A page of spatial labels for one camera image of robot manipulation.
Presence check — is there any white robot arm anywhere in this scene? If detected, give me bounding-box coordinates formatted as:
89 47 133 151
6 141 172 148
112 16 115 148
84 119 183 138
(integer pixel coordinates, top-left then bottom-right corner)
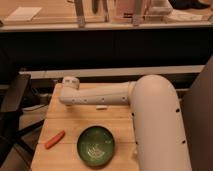
59 75 192 171

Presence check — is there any green ceramic plate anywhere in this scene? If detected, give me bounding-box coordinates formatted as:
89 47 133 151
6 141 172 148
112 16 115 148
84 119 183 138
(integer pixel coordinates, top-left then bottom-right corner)
77 126 115 167

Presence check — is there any metal rail bar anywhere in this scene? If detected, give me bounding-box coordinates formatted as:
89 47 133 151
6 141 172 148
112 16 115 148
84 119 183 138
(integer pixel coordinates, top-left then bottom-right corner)
20 65 204 79

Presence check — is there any orange marker pen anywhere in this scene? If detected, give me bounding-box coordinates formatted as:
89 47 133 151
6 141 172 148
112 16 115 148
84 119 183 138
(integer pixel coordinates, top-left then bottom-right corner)
44 131 65 149

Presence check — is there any white rectangular sponge block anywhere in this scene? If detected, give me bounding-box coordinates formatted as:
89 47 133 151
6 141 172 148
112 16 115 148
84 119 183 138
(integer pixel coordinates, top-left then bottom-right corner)
96 105 108 110

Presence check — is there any white paper sheet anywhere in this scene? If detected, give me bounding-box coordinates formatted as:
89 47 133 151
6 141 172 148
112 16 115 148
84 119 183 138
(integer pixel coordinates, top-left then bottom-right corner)
5 7 41 22

